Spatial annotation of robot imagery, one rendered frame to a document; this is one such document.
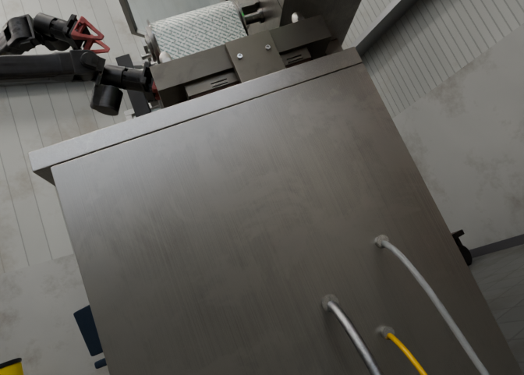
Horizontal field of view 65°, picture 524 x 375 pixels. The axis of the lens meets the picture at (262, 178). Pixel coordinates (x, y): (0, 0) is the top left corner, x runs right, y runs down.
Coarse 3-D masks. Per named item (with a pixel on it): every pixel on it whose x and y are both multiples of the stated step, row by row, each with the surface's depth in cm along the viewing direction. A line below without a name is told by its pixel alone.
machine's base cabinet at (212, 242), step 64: (192, 128) 77; (256, 128) 78; (320, 128) 79; (384, 128) 80; (64, 192) 72; (128, 192) 73; (192, 192) 74; (256, 192) 75; (320, 192) 76; (384, 192) 77; (128, 256) 70; (192, 256) 71; (256, 256) 72; (320, 256) 73; (384, 256) 73; (448, 256) 74; (128, 320) 68; (192, 320) 68; (256, 320) 69; (320, 320) 70; (384, 320) 70
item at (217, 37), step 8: (240, 24) 114; (208, 32) 113; (216, 32) 113; (224, 32) 113; (232, 32) 113; (240, 32) 114; (184, 40) 112; (192, 40) 112; (200, 40) 112; (208, 40) 112; (216, 40) 112; (224, 40) 113; (232, 40) 113; (160, 48) 110; (168, 48) 111; (176, 48) 111; (184, 48) 111; (192, 48) 111; (200, 48) 111; (208, 48) 111; (176, 56) 110
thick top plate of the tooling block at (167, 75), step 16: (320, 16) 93; (272, 32) 91; (288, 32) 92; (304, 32) 92; (320, 32) 92; (224, 48) 89; (288, 48) 91; (320, 48) 96; (160, 64) 87; (176, 64) 88; (192, 64) 88; (208, 64) 88; (224, 64) 88; (160, 80) 86; (176, 80) 87; (192, 80) 87; (160, 96) 88; (176, 96) 90
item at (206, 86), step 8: (304, 48) 92; (288, 56) 91; (296, 56) 92; (304, 56) 91; (288, 64) 91; (296, 64) 91; (232, 72) 89; (200, 80) 88; (208, 80) 88; (216, 80) 88; (224, 80) 88; (232, 80) 89; (192, 88) 87; (200, 88) 88; (208, 88) 88; (216, 88) 88; (224, 88) 88; (192, 96) 87; (200, 96) 87
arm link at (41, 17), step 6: (36, 18) 116; (42, 18) 116; (48, 18) 116; (54, 18) 117; (36, 24) 116; (42, 24) 116; (48, 24) 116; (36, 30) 118; (42, 30) 117; (48, 30) 117; (48, 36) 119
